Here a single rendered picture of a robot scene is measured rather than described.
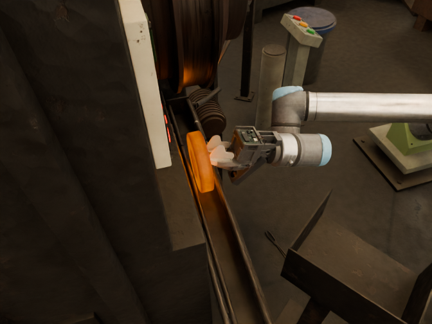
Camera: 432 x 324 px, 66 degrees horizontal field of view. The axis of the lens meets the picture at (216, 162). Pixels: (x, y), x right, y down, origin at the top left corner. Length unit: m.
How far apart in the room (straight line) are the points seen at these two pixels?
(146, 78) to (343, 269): 0.69
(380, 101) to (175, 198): 0.69
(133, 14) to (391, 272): 0.81
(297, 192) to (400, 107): 0.82
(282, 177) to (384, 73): 1.31
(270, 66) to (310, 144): 0.90
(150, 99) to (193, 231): 0.29
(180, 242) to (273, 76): 1.33
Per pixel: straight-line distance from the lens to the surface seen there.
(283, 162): 0.87
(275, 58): 1.72
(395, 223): 1.80
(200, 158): 0.75
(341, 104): 1.04
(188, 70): 0.65
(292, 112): 1.02
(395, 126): 1.94
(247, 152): 0.81
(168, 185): 0.63
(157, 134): 0.37
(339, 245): 0.91
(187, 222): 0.58
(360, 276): 0.89
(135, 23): 0.30
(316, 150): 0.91
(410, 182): 1.97
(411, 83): 2.75
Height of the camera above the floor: 1.36
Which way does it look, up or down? 48 degrees down
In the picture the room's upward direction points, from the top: 1 degrees counter-clockwise
